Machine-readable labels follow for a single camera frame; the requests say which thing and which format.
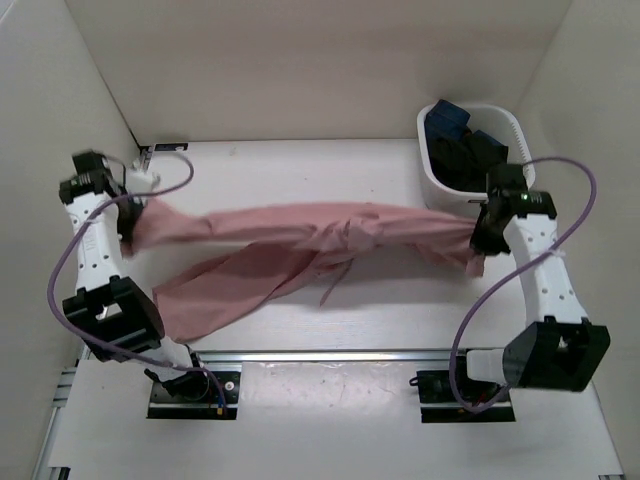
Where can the right aluminium rail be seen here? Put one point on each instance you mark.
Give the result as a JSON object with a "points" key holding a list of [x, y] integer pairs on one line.
{"points": [[542, 275]]}

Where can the dark blue folded garment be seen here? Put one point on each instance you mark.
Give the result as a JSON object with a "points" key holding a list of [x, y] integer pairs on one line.
{"points": [[446, 120]]}

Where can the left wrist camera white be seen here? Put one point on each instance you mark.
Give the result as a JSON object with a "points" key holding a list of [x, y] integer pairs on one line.
{"points": [[139, 180]]}

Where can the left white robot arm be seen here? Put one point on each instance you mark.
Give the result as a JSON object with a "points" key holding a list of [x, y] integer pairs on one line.
{"points": [[169, 361]]}

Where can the white plastic laundry basket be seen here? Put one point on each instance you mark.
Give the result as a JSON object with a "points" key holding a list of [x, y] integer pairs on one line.
{"points": [[498, 123]]}

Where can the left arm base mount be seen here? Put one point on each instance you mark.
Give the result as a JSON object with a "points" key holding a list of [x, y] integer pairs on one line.
{"points": [[196, 396]]}

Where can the pink trousers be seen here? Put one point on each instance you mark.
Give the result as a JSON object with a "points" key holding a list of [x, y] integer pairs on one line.
{"points": [[283, 249]]}

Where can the front aluminium rail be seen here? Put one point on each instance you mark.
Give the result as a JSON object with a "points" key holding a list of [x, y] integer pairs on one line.
{"points": [[324, 356]]}

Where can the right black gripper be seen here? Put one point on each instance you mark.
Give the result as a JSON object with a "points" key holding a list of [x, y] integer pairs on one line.
{"points": [[480, 243]]}

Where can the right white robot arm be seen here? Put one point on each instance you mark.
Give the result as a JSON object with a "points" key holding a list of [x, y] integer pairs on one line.
{"points": [[559, 348]]}

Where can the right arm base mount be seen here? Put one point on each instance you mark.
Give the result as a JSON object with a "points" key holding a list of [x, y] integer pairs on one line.
{"points": [[438, 405]]}

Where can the black garment in basket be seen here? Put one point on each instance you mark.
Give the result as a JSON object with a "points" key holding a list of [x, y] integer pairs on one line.
{"points": [[462, 164]]}

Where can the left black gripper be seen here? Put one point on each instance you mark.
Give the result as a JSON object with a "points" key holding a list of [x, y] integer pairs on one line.
{"points": [[126, 230]]}

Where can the black label sticker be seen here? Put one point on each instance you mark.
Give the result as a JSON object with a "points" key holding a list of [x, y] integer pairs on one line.
{"points": [[171, 147]]}

